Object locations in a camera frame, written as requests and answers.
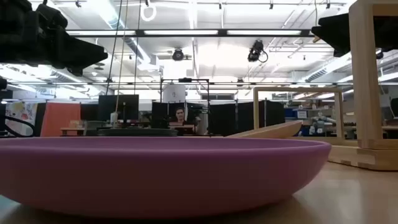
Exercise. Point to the black partition panels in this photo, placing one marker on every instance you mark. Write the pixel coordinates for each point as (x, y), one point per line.
(224, 119)

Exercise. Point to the small wooden bench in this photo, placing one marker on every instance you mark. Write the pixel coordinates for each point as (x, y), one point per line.
(73, 129)

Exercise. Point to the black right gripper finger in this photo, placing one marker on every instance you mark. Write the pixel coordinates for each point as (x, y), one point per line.
(335, 32)

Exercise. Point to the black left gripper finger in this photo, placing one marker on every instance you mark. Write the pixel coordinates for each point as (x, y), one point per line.
(84, 53)

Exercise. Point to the colourful poster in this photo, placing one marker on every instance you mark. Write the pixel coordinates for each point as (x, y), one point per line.
(20, 115)

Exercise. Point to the orange cloth panel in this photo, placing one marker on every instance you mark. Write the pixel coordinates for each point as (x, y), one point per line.
(60, 119)

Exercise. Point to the blue bin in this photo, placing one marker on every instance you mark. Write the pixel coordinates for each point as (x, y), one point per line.
(290, 113)

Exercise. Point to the purple plate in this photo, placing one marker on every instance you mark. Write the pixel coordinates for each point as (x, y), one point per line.
(155, 177)

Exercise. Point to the person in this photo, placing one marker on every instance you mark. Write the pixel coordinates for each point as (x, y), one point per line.
(180, 117)

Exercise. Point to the dark charcoal plate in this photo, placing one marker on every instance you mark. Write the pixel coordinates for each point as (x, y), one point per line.
(136, 132)

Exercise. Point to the wooden dish rack frame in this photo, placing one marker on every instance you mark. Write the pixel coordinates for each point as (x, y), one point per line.
(363, 93)

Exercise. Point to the black hanging spotlight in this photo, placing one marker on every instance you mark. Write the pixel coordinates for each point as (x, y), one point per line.
(178, 55)
(255, 51)

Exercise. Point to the black aluminium rig frame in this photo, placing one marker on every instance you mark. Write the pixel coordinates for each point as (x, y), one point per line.
(140, 32)

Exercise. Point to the white panel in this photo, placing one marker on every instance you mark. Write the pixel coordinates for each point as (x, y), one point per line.
(174, 93)

